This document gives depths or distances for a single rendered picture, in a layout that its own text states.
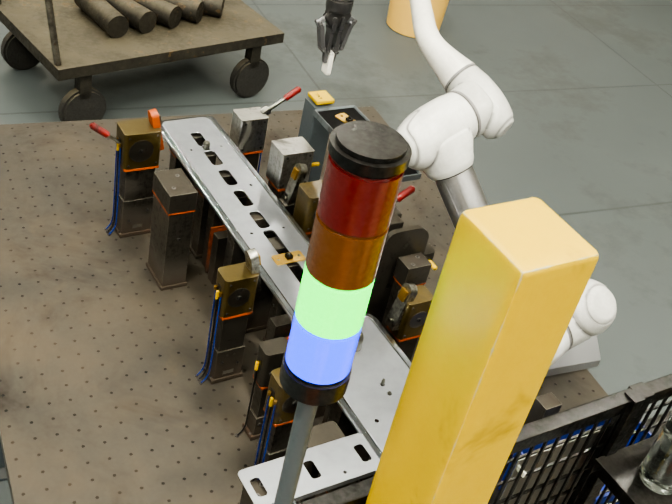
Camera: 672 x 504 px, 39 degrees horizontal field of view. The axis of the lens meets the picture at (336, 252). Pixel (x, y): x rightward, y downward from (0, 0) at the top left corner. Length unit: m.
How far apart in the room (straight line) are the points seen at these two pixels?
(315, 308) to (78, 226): 2.09
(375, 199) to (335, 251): 0.07
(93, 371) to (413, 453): 1.52
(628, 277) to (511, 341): 3.71
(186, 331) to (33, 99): 2.55
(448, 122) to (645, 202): 3.05
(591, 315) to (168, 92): 3.13
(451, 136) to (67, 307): 1.13
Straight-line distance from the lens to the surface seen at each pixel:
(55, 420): 2.37
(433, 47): 2.47
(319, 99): 2.81
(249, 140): 2.88
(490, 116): 2.37
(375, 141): 0.81
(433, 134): 2.26
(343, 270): 0.85
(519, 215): 0.92
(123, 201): 2.83
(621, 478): 1.54
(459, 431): 0.98
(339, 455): 1.97
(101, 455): 2.30
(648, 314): 4.44
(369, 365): 2.17
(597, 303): 2.53
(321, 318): 0.89
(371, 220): 0.82
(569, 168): 5.29
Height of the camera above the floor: 2.48
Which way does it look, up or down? 37 degrees down
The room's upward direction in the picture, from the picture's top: 13 degrees clockwise
